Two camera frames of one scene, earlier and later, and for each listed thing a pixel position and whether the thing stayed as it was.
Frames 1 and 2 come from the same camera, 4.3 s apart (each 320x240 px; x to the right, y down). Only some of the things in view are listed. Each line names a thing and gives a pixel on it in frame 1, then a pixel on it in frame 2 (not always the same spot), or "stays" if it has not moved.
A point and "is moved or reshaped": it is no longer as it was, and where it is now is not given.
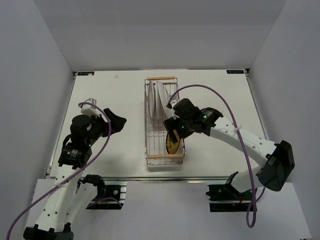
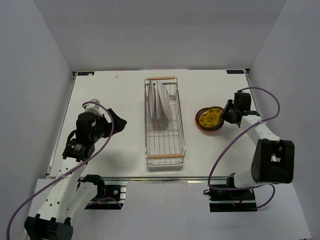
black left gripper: (117, 122) stays
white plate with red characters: (150, 99) stays
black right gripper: (170, 124) to (230, 103)
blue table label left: (86, 73) stays
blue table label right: (235, 71) stays
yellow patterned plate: (171, 147) is moved or reshaped
